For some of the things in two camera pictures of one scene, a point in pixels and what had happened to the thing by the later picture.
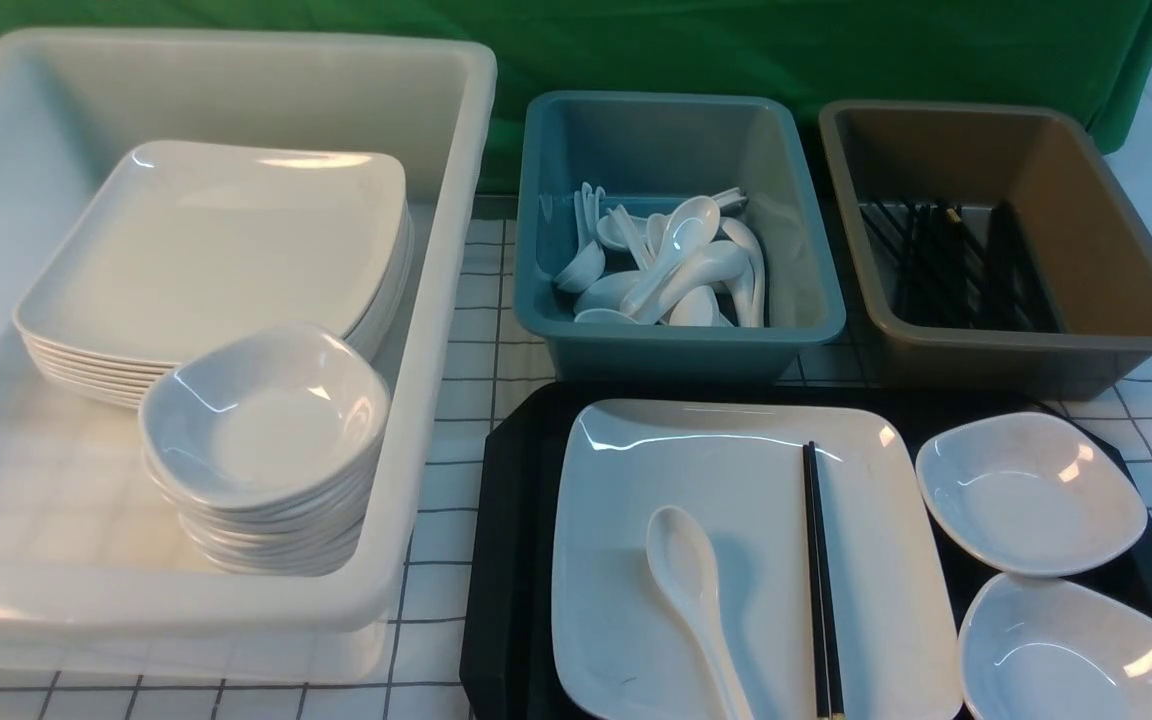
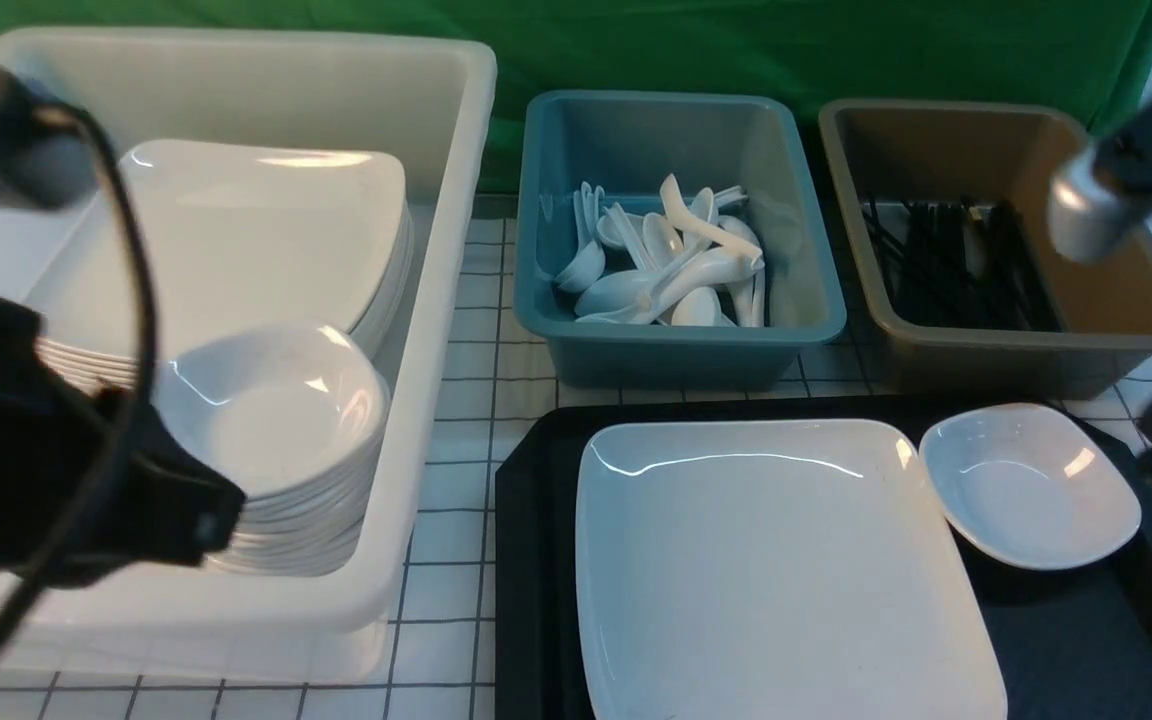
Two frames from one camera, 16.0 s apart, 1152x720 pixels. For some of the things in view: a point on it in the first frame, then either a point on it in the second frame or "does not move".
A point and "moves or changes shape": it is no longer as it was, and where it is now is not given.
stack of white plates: [185, 243] does not move
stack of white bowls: [266, 450] does not move
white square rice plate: [740, 466] moves or changes shape
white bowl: [1030, 493] does not move
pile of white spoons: [688, 263] does not move
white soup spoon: [683, 563] to [675, 208]
